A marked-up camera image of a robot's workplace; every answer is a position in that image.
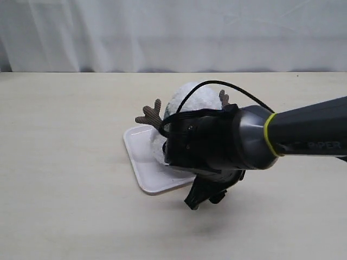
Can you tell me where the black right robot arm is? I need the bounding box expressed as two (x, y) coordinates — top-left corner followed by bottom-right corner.
(159, 97), (346, 210)

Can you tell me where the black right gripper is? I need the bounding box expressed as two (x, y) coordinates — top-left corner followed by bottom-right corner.
(184, 170), (246, 210)

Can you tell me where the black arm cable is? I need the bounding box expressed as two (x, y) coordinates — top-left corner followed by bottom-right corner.
(157, 80), (276, 138)

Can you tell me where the white rectangular plastic tray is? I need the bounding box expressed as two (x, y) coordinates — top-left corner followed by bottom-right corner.
(123, 125), (195, 195)

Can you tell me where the green fleece scarf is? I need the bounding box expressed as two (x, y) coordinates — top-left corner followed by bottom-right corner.
(163, 104), (175, 132)

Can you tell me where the white plush snowman toy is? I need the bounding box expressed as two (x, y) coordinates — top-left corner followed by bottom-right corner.
(135, 82), (222, 165)

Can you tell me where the white backdrop curtain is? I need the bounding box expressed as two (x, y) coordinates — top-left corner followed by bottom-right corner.
(1, 1), (346, 72)

